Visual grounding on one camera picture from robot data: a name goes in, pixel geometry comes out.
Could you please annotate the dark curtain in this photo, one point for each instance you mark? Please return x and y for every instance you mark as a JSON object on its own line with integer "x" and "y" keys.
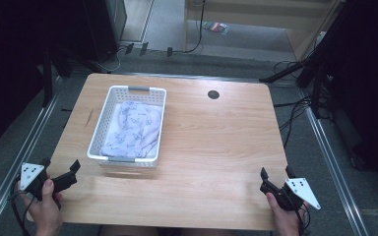
{"x": 370, "y": 82}
{"x": 13, "y": 65}

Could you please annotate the light wooden frame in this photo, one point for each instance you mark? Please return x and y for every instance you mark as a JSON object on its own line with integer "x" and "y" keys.
{"x": 302, "y": 19}

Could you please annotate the person's left hand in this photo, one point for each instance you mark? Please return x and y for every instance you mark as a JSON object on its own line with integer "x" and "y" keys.
{"x": 46, "y": 213}

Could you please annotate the black upright stand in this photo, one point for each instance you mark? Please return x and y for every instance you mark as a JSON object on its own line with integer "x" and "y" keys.
{"x": 47, "y": 78}

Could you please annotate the black cabinet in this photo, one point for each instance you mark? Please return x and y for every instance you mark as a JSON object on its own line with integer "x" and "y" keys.
{"x": 103, "y": 26}

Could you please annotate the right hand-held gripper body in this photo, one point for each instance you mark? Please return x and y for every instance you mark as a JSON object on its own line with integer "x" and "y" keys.
{"x": 300, "y": 191}

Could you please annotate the dark plug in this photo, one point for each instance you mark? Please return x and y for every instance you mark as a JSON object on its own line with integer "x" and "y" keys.
{"x": 129, "y": 48}
{"x": 169, "y": 51}
{"x": 143, "y": 48}

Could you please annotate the colourful flat packet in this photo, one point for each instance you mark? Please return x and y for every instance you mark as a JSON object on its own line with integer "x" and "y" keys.
{"x": 216, "y": 27}

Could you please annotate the metal floor rail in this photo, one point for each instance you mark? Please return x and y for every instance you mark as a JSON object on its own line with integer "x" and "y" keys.
{"x": 336, "y": 170}
{"x": 19, "y": 157}

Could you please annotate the black tripod stand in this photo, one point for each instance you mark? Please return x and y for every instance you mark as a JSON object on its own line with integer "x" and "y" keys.
{"x": 318, "y": 62}

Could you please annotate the person's right hand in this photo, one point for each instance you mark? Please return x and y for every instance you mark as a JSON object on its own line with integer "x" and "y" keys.
{"x": 287, "y": 221}

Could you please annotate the white butterfly print cloth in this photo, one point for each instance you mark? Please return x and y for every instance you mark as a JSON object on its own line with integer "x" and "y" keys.
{"x": 134, "y": 128}

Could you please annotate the black round table grommet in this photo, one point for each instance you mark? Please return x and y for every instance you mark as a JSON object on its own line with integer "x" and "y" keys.
{"x": 213, "y": 94}

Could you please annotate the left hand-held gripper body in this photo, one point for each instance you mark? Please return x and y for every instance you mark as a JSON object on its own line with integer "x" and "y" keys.
{"x": 29, "y": 173}

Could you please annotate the white perforated plastic basket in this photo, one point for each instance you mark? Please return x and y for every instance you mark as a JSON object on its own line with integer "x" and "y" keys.
{"x": 110, "y": 114}

